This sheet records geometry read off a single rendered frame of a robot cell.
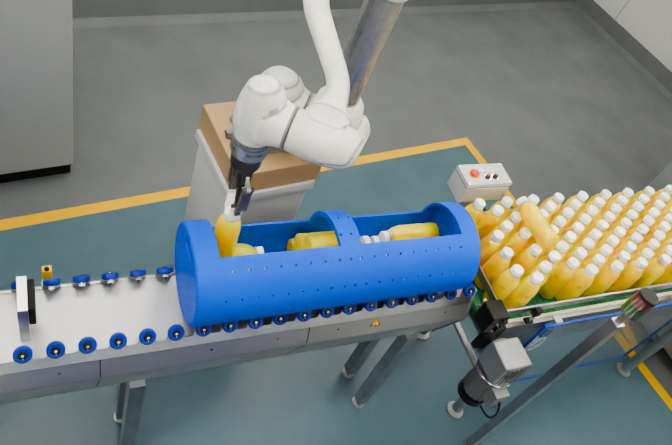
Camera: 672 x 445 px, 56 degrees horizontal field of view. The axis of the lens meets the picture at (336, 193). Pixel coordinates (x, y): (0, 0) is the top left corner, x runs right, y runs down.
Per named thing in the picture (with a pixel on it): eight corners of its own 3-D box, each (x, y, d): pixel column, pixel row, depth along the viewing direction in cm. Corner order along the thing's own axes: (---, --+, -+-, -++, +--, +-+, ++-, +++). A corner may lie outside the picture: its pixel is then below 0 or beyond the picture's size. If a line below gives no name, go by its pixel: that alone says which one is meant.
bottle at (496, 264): (475, 291, 223) (500, 261, 209) (470, 274, 227) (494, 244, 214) (493, 292, 225) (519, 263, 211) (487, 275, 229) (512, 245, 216)
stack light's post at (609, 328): (463, 441, 283) (610, 317, 205) (470, 439, 285) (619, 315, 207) (467, 450, 281) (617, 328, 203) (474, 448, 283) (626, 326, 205)
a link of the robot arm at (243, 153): (237, 149, 140) (233, 167, 145) (276, 148, 144) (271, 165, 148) (228, 120, 145) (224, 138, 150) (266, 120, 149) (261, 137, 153)
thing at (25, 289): (19, 308, 168) (15, 276, 157) (36, 306, 169) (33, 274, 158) (20, 342, 162) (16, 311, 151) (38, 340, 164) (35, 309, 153)
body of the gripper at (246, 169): (228, 138, 150) (222, 165, 156) (236, 165, 145) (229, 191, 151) (259, 138, 153) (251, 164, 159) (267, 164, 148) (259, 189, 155)
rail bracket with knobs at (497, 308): (468, 312, 215) (482, 296, 208) (485, 309, 218) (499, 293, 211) (481, 338, 210) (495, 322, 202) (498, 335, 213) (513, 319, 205)
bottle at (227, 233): (236, 262, 179) (248, 222, 165) (211, 266, 175) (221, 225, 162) (229, 242, 182) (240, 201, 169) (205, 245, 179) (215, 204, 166)
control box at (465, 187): (446, 182, 240) (457, 164, 233) (488, 180, 248) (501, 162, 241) (457, 202, 234) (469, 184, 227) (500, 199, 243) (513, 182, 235)
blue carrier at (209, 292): (170, 269, 188) (179, 199, 171) (421, 244, 225) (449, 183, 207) (189, 349, 170) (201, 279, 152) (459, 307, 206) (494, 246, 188)
